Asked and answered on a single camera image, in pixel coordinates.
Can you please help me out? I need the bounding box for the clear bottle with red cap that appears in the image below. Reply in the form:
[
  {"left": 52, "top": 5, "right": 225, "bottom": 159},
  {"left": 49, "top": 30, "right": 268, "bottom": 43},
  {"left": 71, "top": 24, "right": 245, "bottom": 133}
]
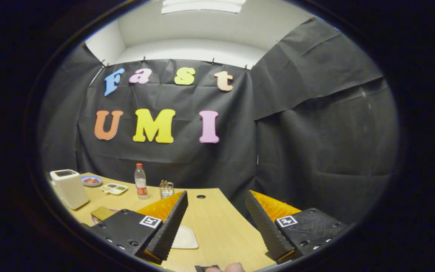
[{"left": 134, "top": 163, "right": 149, "bottom": 200}]

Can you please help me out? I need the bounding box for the white divided condiment tray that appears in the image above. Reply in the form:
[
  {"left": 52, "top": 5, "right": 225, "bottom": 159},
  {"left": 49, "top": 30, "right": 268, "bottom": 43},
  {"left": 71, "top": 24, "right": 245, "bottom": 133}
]
[{"left": 101, "top": 183, "right": 128, "bottom": 195}]

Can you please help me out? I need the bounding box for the brown bread slice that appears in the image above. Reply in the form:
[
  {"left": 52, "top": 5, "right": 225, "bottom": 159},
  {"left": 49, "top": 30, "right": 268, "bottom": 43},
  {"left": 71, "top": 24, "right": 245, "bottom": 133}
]
[{"left": 90, "top": 206, "right": 117, "bottom": 223}]

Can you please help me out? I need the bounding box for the ceiling light panel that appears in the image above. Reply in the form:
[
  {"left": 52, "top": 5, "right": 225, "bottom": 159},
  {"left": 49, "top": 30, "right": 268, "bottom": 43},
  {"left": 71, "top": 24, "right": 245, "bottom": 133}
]
[{"left": 161, "top": 0, "right": 247, "bottom": 15}]

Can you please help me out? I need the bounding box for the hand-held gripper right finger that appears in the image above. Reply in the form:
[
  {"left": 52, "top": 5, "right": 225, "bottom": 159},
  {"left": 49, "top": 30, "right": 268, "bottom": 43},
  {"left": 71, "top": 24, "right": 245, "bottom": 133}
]
[{"left": 245, "top": 190, "right": 348, "bottom": 265}]

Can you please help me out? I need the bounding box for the metal wire holder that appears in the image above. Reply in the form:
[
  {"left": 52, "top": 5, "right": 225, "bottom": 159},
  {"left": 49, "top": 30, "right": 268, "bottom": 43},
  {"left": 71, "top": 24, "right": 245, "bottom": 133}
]
[{"left": 159, "top": 180, "right": 174, "bottom": 199}]

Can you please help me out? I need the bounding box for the black backdrop cloth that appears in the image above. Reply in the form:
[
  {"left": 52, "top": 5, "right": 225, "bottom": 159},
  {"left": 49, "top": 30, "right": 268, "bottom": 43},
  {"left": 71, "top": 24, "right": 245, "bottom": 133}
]
[{"left": 36, "top": 17, "right": 400, "bottom": 227}]

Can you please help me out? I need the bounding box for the white square plate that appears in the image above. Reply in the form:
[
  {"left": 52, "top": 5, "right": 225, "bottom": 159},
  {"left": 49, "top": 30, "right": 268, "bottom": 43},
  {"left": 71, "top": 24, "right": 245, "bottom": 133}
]
[{"left": 171, "top": 226, "right": 199, "bottom": 249}]

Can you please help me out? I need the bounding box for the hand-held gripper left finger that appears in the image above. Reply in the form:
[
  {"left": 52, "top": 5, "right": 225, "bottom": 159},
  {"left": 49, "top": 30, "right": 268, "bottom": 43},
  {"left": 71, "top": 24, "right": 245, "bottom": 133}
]
[{"left": 88, "top": 190, "right": 189, "bottom": 265}]

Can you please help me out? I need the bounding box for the white toaster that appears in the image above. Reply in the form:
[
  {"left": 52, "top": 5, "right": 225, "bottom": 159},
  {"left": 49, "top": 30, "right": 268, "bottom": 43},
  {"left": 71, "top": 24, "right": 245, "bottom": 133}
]
[{"left": 50, "top": 169, "right": 90, "bottom": 210}]

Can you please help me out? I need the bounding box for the small blue plate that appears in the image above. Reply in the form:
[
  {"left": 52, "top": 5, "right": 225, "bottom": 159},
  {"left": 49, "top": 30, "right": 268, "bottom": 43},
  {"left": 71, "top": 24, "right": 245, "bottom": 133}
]
[{"left": 81, "top": 175, "right": 103, "bottom": 187}]

